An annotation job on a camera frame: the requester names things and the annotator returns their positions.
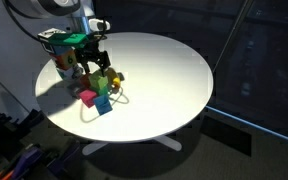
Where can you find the orange block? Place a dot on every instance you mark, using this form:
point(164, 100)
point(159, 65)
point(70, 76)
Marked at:
point(85, 81)

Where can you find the gray block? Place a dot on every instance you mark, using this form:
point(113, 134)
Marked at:
point(75, 89)

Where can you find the white bottom picture cube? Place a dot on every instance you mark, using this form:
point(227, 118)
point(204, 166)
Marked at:
point(72, 73)

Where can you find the magenta block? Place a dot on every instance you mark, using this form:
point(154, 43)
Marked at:
point(87, 97)

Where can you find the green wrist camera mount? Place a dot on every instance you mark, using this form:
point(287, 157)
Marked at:
point(69, 39)

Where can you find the top number cube with 4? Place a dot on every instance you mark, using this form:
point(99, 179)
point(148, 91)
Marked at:
point(45, 38)

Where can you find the yellow banana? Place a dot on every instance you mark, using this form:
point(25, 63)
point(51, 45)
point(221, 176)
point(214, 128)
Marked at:
point(113, 78)

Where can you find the white round table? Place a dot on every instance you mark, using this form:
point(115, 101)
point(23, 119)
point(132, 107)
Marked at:
point(166, 85)

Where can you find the orange number cube with 6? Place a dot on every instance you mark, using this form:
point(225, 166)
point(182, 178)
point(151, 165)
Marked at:
point(65, 61)

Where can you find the dark clutter with purple tool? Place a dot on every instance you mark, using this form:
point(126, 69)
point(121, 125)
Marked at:
point(32, 161)

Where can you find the light green block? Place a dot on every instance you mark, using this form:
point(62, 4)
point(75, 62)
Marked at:
point(97, 80)

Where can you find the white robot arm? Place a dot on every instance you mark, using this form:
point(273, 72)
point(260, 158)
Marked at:
point(86, 31)

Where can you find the blue block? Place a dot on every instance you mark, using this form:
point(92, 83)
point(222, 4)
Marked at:
point(102, 104)

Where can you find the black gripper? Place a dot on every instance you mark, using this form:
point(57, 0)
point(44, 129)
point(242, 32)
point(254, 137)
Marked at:
point(91, 53)

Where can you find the white table base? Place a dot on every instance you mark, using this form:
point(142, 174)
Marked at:
point(169, 142)

